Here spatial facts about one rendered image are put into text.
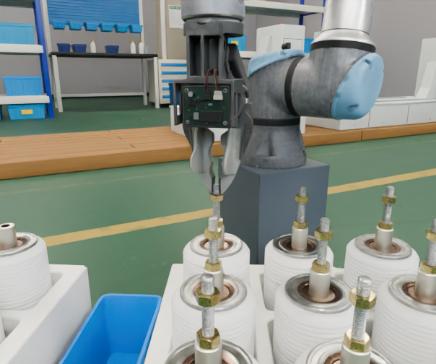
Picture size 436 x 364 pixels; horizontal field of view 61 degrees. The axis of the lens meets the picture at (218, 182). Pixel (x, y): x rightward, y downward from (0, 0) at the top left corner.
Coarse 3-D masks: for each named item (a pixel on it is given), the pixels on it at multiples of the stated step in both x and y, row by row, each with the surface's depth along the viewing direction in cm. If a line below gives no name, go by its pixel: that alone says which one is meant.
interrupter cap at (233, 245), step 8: (192, 240) 54; (200, 240) 54; (208, 240) 54; (224, 240) 54; (232, 240) 54; (240, 240) 54; (192, 248) 51; (200, 248) 52; (208, 248) 52; (224, 248) 52; (232, 248) 52; (240, 248) 52; (208, 256) 50; (224, 256) 50
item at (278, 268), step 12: (276, 252) 51; (264, 264) 54; (276, 264) 50; (288, 264) 49; (300, 264) 49; (264, 276) 54; (276, 276) 51; (288, 276) 50; (264, 288) 54; (276, 288) 51; (264, 300) 55
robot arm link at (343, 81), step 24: (336, 0) 65; (360, 0) 64; (336, 24) 65; (360, 24) 64; (312, 48) 68; (336, 48) 64; (360, 48) 64; (312, 72) 67; (336, 72) 64; (360, 72) 62; (312, 96) 68; (336, 96) 64; (360, 96) 64
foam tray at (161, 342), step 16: (176, 272) 60; (256, 272) 60; (336, 272) 60; (176, 288) 55; (256, 288) 55; (256, 304) 51; (160, 320) 48; (256, 320) 48; (272, 320) 49; (368, 320) 48; (160, 336) 45; (256, 336) 45; (272, 336) 49; (160, 352) 43; (256, 352) 43
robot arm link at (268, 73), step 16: (256, 64) 74; (272, 64) 72; (288, 64) 71; (256, 80) 75; (272, 80) 72; (288, 80) 70; (256, 96) 76; (272, 96) 73; (288, 96) 71; (256, 112) 76; (272, 112) 75; (288, 112) 74
